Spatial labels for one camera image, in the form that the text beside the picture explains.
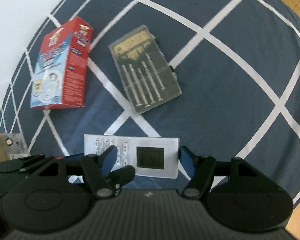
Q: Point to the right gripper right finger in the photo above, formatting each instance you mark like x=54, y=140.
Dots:
x=200, y=170

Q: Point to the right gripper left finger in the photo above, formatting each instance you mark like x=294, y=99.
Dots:
x=98, y=173

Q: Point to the white remote with screen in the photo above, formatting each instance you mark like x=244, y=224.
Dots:
x=151, y=157

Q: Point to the clear screwdriver set case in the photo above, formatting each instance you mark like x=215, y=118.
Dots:
x=147, y=79

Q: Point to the red detergent box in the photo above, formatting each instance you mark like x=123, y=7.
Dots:
x=58, y=80

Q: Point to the open cardboard box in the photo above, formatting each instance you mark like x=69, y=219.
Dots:
x=13, y=146

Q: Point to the navy grid bedsheet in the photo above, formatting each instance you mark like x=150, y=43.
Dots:
x=237, y=63

